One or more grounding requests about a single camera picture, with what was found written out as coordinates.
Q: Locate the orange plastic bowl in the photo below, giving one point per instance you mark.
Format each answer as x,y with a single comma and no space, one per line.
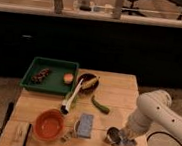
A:
48,125

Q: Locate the small metal cup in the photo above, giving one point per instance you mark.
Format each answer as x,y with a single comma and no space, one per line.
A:
112,136

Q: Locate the grey blue towel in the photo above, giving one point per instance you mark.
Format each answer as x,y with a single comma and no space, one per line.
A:
124,142

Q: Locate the dark round plate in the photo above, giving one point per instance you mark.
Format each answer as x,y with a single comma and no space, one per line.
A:
86,77

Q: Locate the blue sponge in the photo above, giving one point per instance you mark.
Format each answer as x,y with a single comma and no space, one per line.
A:
85,126

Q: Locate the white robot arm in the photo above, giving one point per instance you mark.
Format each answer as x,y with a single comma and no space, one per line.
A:
152,107

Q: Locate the green plastic tray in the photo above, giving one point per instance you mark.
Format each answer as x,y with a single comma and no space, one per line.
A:
53,83

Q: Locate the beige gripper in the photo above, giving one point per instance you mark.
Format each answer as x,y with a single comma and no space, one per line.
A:
129,134

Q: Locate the orange peach fruit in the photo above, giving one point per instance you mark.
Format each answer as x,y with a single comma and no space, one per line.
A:
68,78

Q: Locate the green pepper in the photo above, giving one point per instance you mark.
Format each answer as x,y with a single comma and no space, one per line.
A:
99,106

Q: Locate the wooden block on table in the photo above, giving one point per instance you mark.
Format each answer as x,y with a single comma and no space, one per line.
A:
20,134

